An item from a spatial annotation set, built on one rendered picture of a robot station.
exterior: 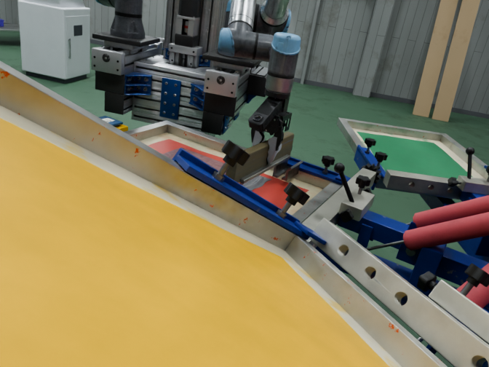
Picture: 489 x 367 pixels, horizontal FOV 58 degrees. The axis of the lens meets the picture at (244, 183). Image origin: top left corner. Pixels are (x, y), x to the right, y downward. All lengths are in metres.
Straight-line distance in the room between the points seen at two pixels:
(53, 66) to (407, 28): 5.74
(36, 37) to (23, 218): 6.18
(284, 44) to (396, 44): 7.34
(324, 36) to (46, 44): 4.66
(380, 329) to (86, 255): 0.46
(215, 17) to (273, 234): 1.51
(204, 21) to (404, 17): 6.58
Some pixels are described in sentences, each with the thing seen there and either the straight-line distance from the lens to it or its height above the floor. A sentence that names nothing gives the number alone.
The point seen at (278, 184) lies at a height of 0.95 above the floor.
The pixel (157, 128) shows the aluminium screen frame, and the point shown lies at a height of 0.98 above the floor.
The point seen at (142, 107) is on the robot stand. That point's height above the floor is 0.96.
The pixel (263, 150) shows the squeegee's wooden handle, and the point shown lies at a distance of 1.25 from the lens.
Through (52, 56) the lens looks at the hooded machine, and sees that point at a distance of 6.38.
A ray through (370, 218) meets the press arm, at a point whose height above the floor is 1.04.
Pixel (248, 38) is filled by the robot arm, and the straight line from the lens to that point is 1.30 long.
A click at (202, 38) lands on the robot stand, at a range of 2.15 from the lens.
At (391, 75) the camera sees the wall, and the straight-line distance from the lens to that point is 8.56.
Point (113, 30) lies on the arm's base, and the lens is 2.09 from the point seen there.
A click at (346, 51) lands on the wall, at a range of 8.45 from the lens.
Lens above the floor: 1.55
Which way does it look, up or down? 24 degrees down
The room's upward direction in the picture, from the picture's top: 9 degrees clockwise
